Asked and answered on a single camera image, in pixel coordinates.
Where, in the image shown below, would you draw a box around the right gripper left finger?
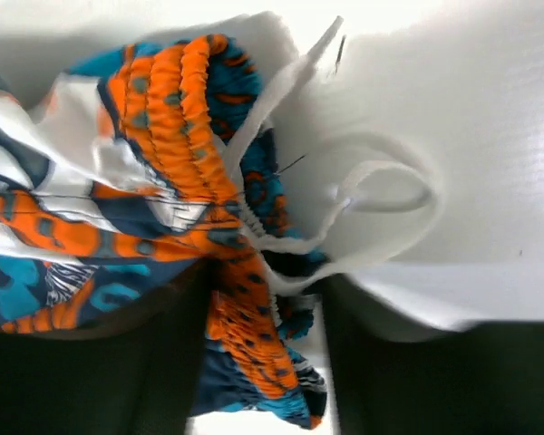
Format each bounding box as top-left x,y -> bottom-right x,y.
0,262 -> 210,434

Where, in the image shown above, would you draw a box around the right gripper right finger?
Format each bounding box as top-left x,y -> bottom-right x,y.
321,275 -> 544,434

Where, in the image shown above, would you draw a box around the colourful patterned shorts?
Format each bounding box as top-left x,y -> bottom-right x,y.
0,23 -> 441,430

